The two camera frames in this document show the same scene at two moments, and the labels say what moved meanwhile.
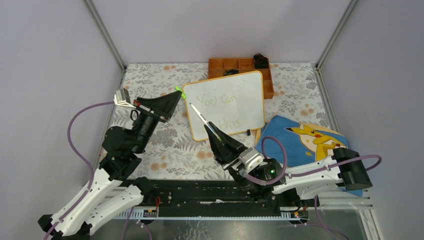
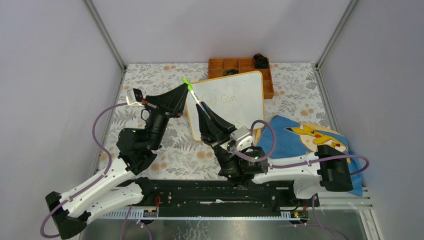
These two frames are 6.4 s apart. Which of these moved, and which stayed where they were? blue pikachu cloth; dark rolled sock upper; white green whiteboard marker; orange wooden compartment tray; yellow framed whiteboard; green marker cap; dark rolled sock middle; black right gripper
Moved: black right gripper; green marker cap; white green whiteboard marker
Stayed: dark rolled sock upper; blue pikachu cloth; dark rolled sock middle; yellow framed whiteboard; orange wooden compartment tray
